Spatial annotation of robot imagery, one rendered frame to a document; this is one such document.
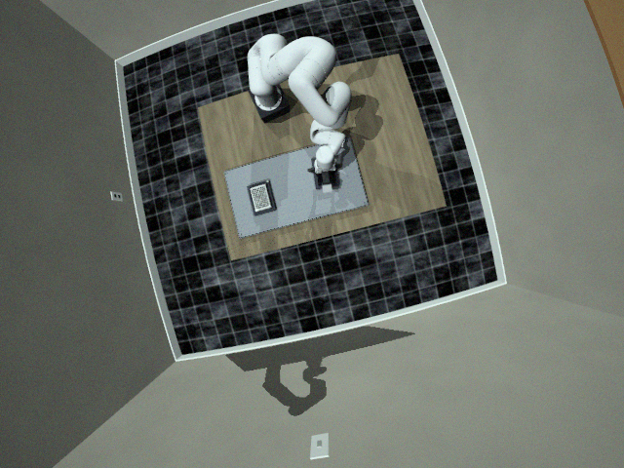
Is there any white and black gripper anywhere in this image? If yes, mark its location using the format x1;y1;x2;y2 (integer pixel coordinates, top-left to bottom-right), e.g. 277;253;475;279
307;160;343;176

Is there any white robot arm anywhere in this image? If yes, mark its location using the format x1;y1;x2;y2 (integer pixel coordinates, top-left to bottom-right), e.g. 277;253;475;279
248;34;352;193

